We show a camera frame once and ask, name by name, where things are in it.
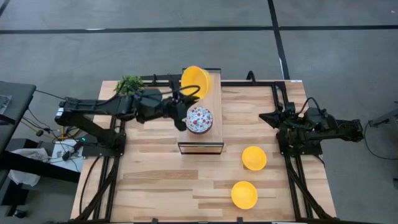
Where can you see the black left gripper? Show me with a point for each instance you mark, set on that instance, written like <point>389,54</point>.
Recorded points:
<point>178,112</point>

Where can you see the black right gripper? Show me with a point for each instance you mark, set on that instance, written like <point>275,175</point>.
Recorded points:
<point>287,116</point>

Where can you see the floral bowl red outside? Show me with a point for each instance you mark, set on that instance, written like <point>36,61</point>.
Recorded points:
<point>199,119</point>

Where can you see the yellow plastic bowl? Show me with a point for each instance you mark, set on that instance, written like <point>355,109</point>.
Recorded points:
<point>254,158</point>
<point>196,77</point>
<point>244,195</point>

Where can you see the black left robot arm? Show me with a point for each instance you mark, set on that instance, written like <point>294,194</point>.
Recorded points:
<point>93,107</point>

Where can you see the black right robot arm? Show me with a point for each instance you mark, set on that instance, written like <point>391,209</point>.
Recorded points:
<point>342,129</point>

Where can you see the small green potted plant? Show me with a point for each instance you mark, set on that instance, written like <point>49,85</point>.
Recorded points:
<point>129,84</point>

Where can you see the grey equipment stand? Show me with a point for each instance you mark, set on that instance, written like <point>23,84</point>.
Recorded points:
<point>385,119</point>

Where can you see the white box with plugs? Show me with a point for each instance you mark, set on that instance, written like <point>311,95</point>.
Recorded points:
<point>66,154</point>

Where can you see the dark low bench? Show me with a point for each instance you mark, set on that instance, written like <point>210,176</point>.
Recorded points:
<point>37,168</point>

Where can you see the white plastic bag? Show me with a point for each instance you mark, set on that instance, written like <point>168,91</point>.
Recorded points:
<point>29,154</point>

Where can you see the black desk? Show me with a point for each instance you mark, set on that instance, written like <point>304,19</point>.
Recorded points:
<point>17,102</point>

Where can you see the wooden shelf riser black frame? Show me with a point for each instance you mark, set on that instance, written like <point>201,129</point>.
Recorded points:
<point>217,109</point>

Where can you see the black aluminium table frame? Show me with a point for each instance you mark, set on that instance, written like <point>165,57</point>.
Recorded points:
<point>248,83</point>

